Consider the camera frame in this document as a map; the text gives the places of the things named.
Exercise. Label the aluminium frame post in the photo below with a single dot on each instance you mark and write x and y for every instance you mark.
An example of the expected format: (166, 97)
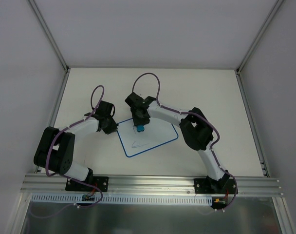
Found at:
(48, 34)
(260, 33)

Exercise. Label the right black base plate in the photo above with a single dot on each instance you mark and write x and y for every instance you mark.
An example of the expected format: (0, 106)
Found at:
(206, 186)

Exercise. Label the left aluminium frame post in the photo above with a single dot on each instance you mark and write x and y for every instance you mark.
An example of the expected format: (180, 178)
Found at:
(48, 34)

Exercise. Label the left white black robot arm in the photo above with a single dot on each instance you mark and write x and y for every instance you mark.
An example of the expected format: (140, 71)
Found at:
(56, 149)

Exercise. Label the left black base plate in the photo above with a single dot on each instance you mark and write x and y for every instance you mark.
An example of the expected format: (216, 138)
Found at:
(91, 183)

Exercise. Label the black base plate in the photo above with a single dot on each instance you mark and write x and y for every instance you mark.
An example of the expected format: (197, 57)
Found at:
(206, 186)
(91, 183)

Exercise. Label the blue-framed small whiteboard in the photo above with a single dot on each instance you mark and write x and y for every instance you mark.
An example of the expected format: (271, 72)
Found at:
(157, 133)

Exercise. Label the aluminium extrusion rail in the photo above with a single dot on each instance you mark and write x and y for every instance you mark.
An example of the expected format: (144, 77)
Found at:
(158, 185)

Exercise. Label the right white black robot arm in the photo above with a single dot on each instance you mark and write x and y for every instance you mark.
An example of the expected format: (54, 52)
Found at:
(196, 130)

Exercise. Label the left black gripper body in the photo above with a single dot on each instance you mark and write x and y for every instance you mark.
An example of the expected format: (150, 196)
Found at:
(109, 126)

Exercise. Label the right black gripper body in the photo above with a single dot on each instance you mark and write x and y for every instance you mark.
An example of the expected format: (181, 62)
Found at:
(141, 118)

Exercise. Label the right aluminium frame post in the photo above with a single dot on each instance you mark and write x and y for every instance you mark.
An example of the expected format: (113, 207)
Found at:
(260, 33)

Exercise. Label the blue foam whiteboard eraser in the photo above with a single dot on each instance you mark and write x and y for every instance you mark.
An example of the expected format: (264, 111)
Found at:
(140, 128)

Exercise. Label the white slotted cable duct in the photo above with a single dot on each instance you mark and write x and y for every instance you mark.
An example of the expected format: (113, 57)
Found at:
(124, 199)

